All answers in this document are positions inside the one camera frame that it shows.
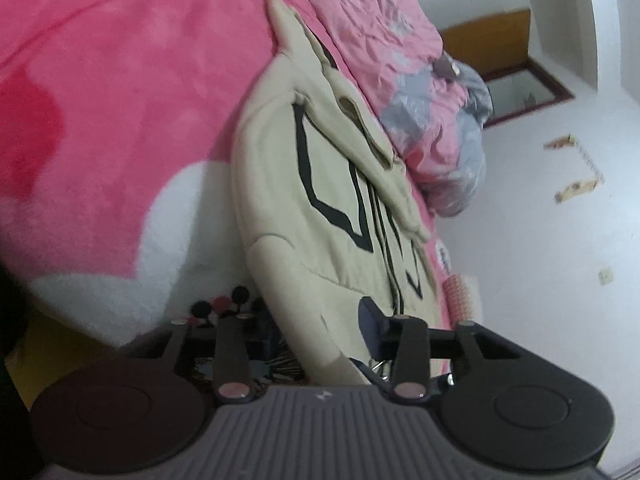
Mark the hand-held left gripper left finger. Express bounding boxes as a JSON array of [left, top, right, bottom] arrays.
[[125, 311, 274, 405]]

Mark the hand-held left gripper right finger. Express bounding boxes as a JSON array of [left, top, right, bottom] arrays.
[[358, 295, 522, 404]]

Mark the beige zip jacket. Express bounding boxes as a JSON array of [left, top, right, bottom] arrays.
[[231, 0, 452, 392]]

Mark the pink checked folded cloth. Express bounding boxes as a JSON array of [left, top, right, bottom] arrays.
[[441, 271, 484, 332]]

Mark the pink grey floral duvet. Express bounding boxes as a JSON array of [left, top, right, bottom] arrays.
[[281, 0, 494, 219]]

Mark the brown wooden door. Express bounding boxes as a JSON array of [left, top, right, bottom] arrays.
[[439, 6, 577, 129]]

